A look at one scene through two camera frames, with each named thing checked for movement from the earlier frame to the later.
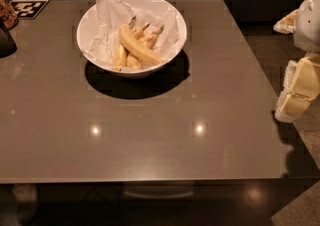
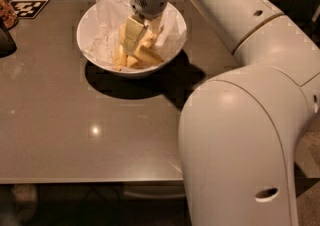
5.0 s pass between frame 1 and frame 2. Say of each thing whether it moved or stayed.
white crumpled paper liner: stayed
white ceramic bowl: stayed
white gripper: moved
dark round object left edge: stayed
